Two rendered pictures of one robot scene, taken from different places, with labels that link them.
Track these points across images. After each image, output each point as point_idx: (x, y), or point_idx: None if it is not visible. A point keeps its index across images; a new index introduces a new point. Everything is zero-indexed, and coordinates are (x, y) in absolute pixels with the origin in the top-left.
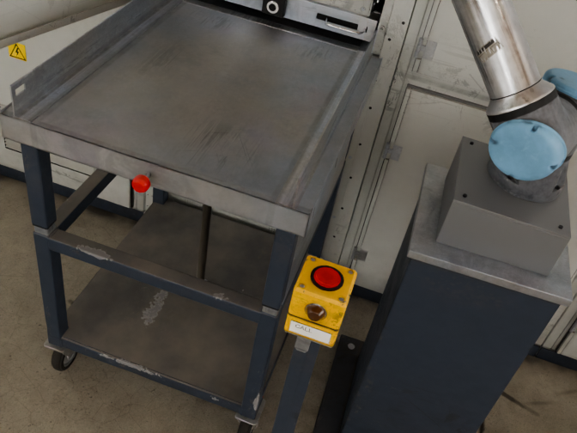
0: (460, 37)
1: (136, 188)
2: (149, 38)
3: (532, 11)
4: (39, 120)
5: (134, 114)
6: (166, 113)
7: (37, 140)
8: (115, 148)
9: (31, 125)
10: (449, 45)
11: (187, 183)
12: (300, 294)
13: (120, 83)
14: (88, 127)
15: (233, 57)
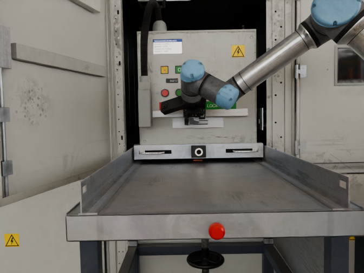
0: (317, 134)
1: (216, 234)
2: (137, 176)
3: (351, 107)
4: (103, 212)
5: (170, 198)
6: (191, 194)
7: (103, 231)
8: (180, 212)
9: (98, 216)
10: (313, 140)
11: (252, 221)
12: None
13: (142, 190)
14: (145, 208)
15: (197, 173)
